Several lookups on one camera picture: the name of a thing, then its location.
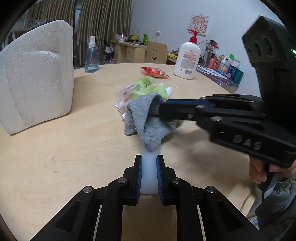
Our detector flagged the white foam strip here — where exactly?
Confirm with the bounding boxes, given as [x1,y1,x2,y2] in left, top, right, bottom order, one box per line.
[140,143,161,195]

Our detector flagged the grey sock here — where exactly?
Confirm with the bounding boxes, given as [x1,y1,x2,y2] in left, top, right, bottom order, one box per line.
[124,93,176,152]

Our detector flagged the green pink plastic bag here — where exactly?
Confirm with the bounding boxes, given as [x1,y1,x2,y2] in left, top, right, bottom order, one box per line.
[116,76,170,100]

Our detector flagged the white cloth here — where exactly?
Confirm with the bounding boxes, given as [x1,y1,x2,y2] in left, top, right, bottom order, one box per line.
[114,87,173,121]

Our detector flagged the person's right hand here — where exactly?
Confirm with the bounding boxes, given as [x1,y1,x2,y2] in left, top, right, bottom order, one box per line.
[249,156,296,184]

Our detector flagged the toiletry bottles cluster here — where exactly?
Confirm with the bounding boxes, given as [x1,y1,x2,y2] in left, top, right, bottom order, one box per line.
[199,40,244,85]

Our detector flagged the red snack packet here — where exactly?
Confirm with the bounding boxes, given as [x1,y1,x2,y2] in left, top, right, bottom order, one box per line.
[140,66,170,79]

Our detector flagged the white lotion pump bottle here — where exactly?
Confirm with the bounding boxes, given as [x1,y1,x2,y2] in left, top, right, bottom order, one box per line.
[174,29,201,80]

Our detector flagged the wooden smiley face chair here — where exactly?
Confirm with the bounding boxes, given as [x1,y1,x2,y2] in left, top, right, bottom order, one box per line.
[144,41,168,64]

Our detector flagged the wooden desk with drawers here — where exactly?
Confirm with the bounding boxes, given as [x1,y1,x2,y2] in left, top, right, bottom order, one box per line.
[110,41,147,64]

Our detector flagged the green bottle on desk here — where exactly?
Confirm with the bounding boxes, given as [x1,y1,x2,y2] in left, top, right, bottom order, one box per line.
[142,34,149,44]

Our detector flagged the grey jacket sleeve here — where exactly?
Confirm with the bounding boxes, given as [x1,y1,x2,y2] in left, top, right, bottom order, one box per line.
[255,175,295,240]

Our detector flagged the blue spray bottle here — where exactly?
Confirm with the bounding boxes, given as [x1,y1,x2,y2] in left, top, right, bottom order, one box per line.
[85,36,99,73]

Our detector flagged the brown striped curtains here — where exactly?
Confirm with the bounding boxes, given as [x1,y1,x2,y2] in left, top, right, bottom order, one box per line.
[25,0,132,66]

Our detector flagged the white styrofoam box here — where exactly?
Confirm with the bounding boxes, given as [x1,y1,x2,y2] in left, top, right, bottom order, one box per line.
[1,20,74,134]

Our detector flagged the anime girl wall picture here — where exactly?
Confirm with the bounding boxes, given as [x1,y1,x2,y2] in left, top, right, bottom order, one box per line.
[189,14,211,37]

